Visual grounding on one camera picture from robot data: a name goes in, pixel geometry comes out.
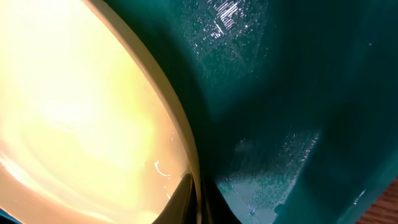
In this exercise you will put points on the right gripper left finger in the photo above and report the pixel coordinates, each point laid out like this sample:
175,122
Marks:
182,206

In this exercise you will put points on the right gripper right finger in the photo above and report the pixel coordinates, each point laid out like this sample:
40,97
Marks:
214,209

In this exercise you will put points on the yellow-rimmed plate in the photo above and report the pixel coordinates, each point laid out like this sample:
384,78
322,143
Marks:
91,128

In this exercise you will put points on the teal plastic tray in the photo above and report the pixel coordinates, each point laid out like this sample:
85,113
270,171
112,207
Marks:
292,104

